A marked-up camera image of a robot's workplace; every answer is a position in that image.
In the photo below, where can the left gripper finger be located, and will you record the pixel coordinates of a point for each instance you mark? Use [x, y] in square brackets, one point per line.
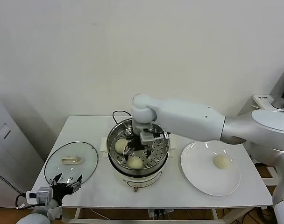
[76, 183]
[55, 180]

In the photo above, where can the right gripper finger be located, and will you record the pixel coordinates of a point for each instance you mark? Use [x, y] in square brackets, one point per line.
[148, 154]
[127, 154]

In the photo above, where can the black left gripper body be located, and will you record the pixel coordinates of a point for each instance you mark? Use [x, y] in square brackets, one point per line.
[61, 190]

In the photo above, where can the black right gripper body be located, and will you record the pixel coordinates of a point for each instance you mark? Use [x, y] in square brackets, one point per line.
[136, 144]

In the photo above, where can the white steamed baozi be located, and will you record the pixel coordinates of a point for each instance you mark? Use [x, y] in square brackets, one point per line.
[221, 161]
[135, 163]
[119, 146]

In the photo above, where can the round glass pot lid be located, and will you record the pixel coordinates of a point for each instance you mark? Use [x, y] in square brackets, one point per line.
[86, 154]

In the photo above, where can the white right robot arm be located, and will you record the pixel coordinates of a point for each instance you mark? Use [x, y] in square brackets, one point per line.
[191, 119]

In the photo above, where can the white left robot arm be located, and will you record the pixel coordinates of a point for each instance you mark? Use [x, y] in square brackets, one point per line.
[34, 218]

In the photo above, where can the perforated steel steamer basket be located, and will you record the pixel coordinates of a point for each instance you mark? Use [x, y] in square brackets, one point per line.
[158, 151]

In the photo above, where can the cream electric cooker base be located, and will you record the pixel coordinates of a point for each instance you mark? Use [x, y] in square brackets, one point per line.
[137, 180]

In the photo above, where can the grey metal cabinet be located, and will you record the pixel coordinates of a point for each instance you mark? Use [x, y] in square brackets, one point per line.
[9, 151]

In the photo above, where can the large white plate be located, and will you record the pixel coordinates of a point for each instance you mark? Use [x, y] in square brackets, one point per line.
[202, 168]

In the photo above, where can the white power strip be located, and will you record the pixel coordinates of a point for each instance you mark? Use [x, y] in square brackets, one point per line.
[159, 213]

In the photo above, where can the small grey cylinder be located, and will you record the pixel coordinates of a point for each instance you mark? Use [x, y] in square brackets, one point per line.
[279, 103]

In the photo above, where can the grey laptop computer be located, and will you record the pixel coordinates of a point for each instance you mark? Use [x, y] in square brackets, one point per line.
[278, 86]

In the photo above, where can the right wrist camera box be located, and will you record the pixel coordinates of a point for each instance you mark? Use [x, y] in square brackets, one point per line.
[147, 138]

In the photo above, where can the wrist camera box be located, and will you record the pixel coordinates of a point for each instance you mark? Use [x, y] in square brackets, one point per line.
[41, 194]
[147, 138]

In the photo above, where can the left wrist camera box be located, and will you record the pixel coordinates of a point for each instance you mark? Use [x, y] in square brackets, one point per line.
[41, 194]

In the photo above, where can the white table frame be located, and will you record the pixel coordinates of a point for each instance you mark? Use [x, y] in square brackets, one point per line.
[77, 212]

